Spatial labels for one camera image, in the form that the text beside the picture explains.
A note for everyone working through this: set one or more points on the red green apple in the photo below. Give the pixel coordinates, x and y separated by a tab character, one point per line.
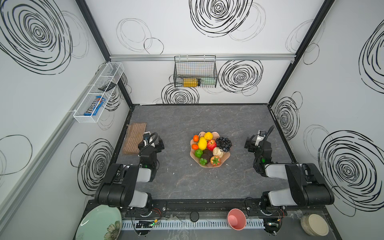
215	161

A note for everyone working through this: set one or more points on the dark avocado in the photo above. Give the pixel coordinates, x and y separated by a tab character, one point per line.
207	153

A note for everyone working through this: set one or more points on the small yellow fruit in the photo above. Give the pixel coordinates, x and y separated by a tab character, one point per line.
208	136

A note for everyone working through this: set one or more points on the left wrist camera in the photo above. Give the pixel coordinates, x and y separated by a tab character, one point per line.
146	138

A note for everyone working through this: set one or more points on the beige pale fruit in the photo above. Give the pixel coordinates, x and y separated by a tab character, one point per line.
218	152

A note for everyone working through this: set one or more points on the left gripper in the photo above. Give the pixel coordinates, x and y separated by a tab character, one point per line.
151	145

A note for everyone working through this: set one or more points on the white wire shelf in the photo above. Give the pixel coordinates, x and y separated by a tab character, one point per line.
109	72

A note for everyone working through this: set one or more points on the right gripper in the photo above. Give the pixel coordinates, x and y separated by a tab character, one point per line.
258	146

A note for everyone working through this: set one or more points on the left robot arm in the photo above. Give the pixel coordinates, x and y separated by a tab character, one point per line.
118	188

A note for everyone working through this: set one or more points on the dark grape bunch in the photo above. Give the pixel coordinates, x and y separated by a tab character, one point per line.
224	144

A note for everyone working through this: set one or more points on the brown woven mat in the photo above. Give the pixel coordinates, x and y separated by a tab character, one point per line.
133	138

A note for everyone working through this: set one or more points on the yellow lemon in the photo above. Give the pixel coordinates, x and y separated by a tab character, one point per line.
202	143

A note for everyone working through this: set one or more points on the yellow bottle in basket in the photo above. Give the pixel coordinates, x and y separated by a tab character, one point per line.
191	83

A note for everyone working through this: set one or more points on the black remote control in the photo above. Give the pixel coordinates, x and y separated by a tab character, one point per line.
107	87

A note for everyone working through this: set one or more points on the pink cup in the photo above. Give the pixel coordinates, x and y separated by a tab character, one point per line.
236	219

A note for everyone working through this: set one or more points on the green floral plate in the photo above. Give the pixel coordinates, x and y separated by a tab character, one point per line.
101	223

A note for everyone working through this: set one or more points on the blue candy packet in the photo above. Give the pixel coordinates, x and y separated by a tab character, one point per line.
95	106

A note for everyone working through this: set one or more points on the black round knob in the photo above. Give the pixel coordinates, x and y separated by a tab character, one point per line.
194	217

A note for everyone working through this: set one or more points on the dark brown mangosteen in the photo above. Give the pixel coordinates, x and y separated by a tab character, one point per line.
204	159

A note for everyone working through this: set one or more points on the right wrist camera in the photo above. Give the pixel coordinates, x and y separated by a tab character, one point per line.
260	137

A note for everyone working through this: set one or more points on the green lime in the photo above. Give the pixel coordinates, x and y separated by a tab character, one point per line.
198	153

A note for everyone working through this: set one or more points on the aluminium wall rail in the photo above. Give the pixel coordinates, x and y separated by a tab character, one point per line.
204	57

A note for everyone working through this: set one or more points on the green item in basket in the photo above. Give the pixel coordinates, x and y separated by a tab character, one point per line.
208	82

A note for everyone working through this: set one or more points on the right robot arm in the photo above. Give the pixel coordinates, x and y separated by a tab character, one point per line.
307	186

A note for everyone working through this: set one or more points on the red crinkled fruit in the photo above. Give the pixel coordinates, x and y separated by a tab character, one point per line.
211	144

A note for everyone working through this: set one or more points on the white slotted cable duct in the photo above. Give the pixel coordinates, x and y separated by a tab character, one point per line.
212	224

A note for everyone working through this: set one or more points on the black wire basket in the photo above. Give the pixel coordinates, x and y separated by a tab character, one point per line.
193	69

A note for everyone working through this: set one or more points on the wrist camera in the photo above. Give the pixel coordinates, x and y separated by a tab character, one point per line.
260	137
146	138

